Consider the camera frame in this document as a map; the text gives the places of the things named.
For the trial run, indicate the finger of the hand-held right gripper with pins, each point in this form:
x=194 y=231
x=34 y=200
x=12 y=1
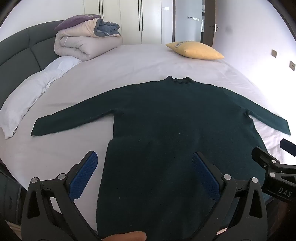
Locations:
x=289 y=147
x=264 y=157

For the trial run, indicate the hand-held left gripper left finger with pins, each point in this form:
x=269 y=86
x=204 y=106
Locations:
x=86 y=170

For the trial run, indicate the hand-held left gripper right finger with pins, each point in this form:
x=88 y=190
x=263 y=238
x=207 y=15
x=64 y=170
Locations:
x=204 y=172

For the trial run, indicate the dark green sweater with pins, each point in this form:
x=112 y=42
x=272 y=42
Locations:
x=171 y=129

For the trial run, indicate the person's left hand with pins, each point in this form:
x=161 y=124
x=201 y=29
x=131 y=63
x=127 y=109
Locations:
x=126 y=236

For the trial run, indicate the white pillow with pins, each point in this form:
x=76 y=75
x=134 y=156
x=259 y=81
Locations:
x=34 y=90

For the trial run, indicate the bed with white sheet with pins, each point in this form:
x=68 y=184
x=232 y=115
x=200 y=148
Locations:
x=129 y=67

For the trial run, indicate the yellow pillow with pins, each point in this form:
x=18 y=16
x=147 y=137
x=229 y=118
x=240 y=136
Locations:
x=195 y=49

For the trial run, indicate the folded beige duvet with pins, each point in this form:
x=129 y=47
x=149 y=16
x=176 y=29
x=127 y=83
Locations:
x=83 y=42

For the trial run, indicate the dark green padded headboard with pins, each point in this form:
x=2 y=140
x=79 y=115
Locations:
x=16 y=55

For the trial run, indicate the blue grey blanket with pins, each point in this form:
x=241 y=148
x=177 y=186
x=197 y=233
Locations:
x=107 y=29

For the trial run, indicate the dark framed door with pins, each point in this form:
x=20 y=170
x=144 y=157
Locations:
x=208 y=23

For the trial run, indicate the purple pillow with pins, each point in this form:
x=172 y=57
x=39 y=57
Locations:
x=74 y=22

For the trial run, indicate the white wardrobe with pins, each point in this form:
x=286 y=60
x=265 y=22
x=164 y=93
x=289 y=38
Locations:
x=129 y=18

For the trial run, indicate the wall switch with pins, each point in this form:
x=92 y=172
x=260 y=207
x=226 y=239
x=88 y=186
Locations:
x=274 y=53
x=292 y=65

